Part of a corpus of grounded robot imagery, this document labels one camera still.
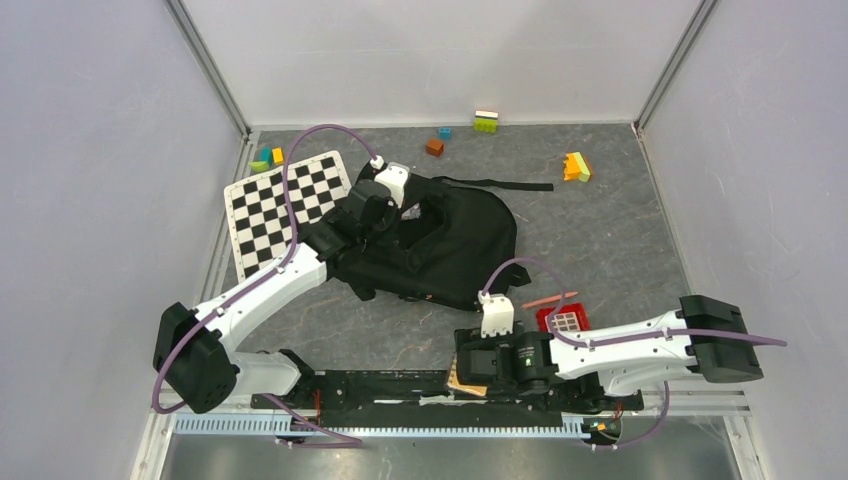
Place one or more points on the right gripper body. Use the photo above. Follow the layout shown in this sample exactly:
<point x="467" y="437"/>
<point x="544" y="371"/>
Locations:
<point x="470" y="339"/>

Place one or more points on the orange spiral notepad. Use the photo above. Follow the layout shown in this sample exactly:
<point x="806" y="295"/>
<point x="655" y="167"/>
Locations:
<point x="464" y="386"/>

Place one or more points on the pink pencil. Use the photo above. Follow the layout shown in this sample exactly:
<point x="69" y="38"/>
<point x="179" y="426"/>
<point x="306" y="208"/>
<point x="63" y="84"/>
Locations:
<point x="549" y="300"/>

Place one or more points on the black backpack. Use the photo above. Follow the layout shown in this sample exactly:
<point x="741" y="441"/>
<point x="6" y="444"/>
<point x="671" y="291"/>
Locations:
<point x="463" y="243"/>

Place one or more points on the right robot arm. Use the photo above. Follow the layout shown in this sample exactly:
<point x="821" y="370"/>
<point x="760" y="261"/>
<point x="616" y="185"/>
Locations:
<point x="703" y="336"/>

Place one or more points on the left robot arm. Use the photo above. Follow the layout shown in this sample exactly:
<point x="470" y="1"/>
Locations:
<point x="196" y="353"/>

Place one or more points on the red calculator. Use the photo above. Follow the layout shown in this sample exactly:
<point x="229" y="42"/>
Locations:
<point x="570" y="318"/>

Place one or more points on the orange green sticky notes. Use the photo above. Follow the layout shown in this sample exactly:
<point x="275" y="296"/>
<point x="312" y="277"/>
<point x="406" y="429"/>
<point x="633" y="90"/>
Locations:
<point x="576" y="167"/>

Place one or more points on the orange brown cube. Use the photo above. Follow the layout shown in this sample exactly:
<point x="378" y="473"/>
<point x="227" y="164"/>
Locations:
<point x="434" y="147"/>

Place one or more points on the green white lego brick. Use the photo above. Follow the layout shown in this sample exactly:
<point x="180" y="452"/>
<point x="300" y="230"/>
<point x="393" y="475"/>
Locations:
<point x="485" y="121"/>

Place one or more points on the black white chessboard mat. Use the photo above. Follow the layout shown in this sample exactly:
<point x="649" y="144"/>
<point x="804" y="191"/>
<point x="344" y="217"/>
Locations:
<point x="259" y="228"/>

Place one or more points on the yellow wooden block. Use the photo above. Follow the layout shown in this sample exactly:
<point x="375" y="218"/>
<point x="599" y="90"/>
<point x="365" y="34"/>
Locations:
<point x="277" y="156"/>

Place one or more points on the green half-round block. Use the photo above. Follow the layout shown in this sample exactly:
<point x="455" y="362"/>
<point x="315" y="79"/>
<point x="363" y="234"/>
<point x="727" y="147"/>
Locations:
<point x="259" y="166"/>

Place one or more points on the teal wooden block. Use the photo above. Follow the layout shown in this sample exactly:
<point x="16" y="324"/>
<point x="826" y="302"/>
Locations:
<point x="265" y="156"/>

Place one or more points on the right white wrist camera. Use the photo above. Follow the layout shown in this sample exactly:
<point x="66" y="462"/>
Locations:
<point x="498" y="315"/>

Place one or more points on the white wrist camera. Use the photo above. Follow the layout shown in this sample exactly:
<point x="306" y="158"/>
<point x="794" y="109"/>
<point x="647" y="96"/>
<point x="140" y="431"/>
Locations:
<point x="392" y="175"/>
<point x="498" y="315"/>

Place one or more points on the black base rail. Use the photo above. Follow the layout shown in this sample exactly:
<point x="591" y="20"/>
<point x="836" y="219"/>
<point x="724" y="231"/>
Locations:
<point x="427" y="404"/>

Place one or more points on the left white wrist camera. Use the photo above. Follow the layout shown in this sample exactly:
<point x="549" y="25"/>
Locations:
<point x="392" y="175"/>

